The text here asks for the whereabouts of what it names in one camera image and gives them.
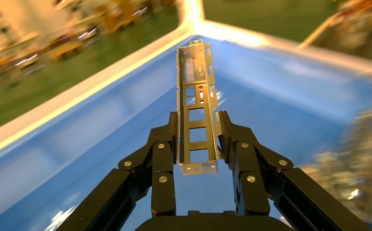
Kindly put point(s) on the metal shells at bin front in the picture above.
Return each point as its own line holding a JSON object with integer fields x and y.
{"x": 358, "y": 165}

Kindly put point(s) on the silver metal channel bracket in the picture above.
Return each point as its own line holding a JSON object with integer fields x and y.
{"x": 202, "y": 79}

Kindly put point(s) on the blue plastic bin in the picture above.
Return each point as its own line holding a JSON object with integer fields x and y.
{"x": 285, "y": 105}

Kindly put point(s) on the white slotted shelf post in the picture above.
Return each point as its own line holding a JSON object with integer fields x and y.
{"x": 192, "y": 9}

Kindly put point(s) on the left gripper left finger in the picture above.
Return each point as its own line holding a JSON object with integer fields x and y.
{"x": 162, "y": 159}

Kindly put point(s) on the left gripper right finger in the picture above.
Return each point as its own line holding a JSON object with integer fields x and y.
{"x": 249, "y": 159}

